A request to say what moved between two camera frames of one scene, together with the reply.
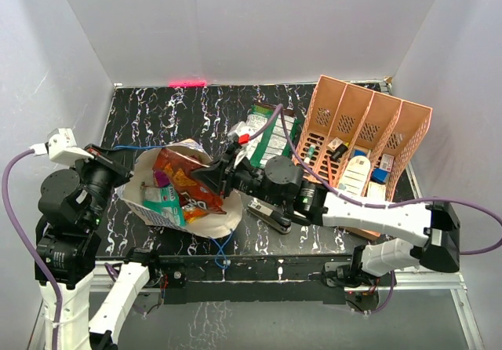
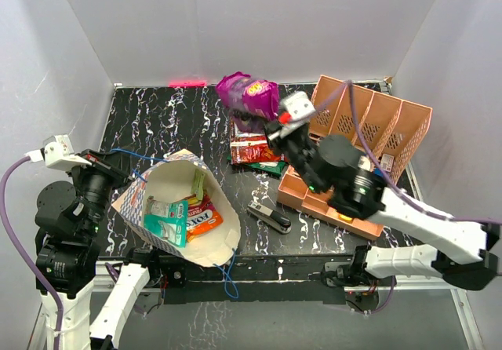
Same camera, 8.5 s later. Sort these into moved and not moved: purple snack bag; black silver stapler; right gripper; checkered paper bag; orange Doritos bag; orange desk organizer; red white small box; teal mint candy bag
Moved: teal mint candy bag; orange Doritos bag; right gripper; purple snack bag; checkered paper bag
Not moved: black silver stapler; red white small box; orange desk organizer
